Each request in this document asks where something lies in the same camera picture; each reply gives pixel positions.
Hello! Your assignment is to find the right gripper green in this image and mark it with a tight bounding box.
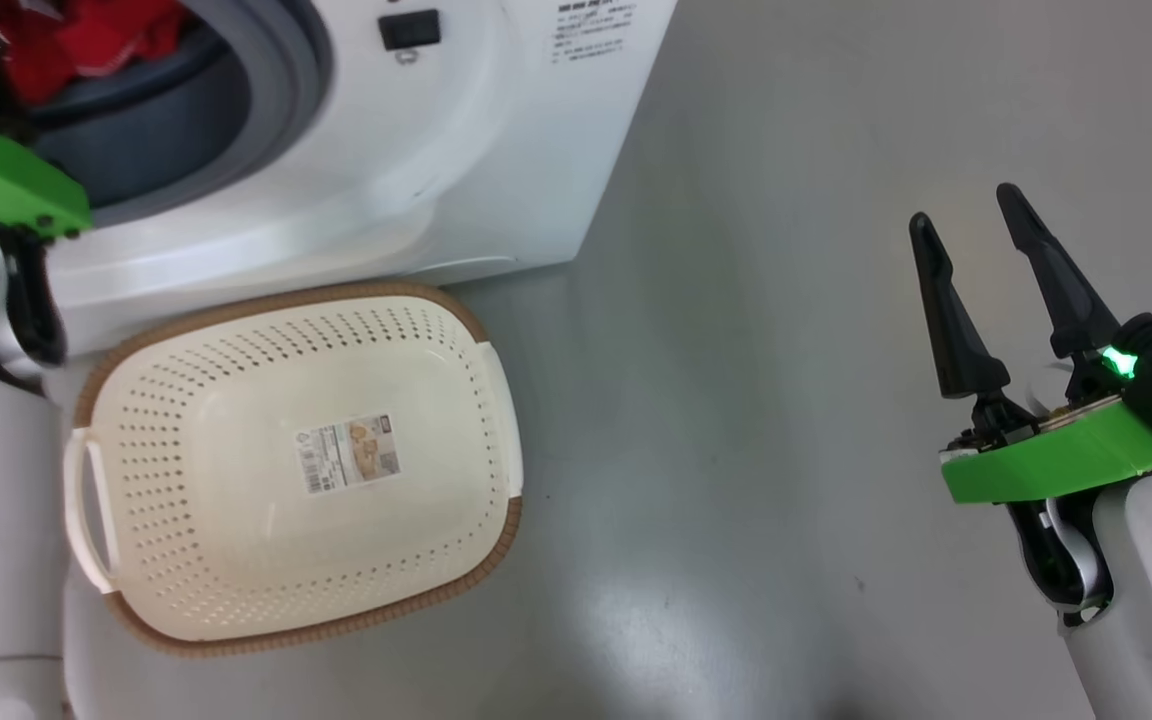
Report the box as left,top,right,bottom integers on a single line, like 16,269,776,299
908,182,1152,506

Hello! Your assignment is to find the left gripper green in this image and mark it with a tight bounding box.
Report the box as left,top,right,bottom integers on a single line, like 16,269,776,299
0,0,93,239

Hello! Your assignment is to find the red basketball jersey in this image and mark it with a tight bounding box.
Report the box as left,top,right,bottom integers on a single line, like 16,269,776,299
0,0,187,126

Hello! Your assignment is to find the white front-load washing machine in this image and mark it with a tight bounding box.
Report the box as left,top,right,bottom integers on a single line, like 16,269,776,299
0,0,679,359

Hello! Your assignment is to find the cream perforated laundry basket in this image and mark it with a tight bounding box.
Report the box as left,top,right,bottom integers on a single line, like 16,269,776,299
63,280,525,658

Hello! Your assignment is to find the paper sticker with barcode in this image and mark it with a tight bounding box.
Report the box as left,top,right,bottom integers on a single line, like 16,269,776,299
296,414,403,495

